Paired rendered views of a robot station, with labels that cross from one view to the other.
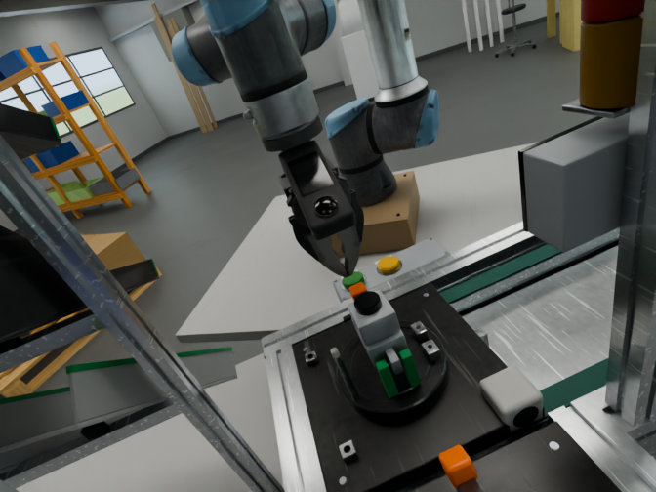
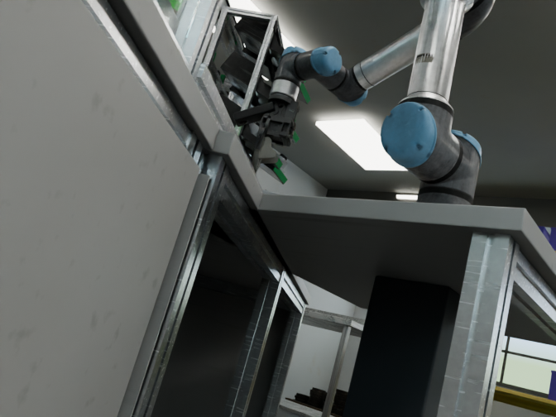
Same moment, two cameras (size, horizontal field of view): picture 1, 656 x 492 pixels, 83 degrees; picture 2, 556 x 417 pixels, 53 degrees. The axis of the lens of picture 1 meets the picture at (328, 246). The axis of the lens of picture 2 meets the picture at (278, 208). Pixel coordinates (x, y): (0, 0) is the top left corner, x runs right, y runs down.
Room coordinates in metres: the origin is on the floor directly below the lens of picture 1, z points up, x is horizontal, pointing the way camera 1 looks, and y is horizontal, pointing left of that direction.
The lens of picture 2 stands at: (0.87, -1.36, 0.62)
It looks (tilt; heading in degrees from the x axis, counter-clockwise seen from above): 14 degrees up; 105
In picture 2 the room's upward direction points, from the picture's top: 16 degrees clockwise
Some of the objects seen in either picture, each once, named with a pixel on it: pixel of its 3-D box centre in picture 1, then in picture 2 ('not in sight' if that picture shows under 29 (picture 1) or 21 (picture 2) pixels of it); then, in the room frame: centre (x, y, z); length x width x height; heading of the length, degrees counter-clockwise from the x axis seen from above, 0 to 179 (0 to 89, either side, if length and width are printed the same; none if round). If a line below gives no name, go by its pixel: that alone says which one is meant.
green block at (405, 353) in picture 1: (409, 368); not in sight; (0.28, -0.03, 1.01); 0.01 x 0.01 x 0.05; 4
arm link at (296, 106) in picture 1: (280, 110); (284, 94); (0.44, -0.01, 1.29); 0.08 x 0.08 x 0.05
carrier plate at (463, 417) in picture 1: (393, 375); not in sight; (0.32, -0.02, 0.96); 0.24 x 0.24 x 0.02; 4
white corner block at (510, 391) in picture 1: (511, 398); not in sight; (0.23, -0.12, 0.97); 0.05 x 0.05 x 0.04; 4
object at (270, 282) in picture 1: (376, 232); (405, 280); (0.86, -0.13, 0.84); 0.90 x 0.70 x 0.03; 64
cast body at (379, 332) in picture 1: (377, 327); not in sight; (0.31, -0.02, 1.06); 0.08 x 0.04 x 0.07; 4
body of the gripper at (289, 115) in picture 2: (307, 173); (278, 120); (0.45, -0.01, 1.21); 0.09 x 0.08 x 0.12; 4
